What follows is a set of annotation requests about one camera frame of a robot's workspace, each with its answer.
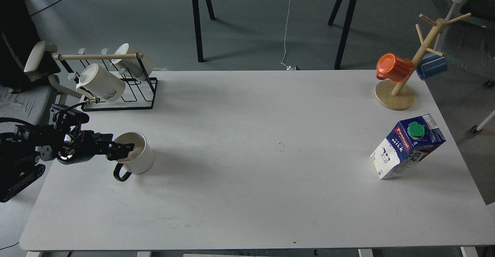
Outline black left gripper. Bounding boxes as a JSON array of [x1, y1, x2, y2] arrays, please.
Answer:
[[37, 108, 135, 164]]

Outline white mug black handle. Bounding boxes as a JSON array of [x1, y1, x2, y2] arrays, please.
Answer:
[[113, 132, 154, 182]]

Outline blue white milk carton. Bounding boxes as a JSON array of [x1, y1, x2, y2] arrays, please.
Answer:
[[370, 113, 446, 180]]

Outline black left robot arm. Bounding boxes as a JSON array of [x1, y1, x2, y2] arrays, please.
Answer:
[[0, 104, 136, 203]]

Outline white mug front on rack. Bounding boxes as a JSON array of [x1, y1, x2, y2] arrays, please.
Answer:
[[76, 63, 125, 103]]

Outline white mug on rack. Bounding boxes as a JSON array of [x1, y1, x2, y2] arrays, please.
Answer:
[[76, 63, 125, 103], [111, 43, 155, 81]]

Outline white mug rear on rack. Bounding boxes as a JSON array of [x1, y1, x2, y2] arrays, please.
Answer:
[[111, 43, 155, 81]]

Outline black table legs left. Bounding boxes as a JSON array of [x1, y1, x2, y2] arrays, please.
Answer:
[[191, 0, 216, 63]]

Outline black table legs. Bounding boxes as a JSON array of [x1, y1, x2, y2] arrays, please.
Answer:
[[328, 0, 357, 70], [191, 0, 216, 63]]

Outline black table legs right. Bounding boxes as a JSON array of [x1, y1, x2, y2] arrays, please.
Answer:
[[328, 0, 357, 70]]

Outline orange mug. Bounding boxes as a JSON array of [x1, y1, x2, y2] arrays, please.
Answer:
[[376, 53, 413, 83]]

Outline wooden mug tree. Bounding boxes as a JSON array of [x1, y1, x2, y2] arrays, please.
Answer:
[[375, 12, 472, 111]]

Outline blue mug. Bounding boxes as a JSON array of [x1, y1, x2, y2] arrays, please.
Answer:
[[416, 53, 448, 81]]

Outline black wire mug rack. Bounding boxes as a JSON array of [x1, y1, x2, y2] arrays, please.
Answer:
[[53, 53, 158, 112]]

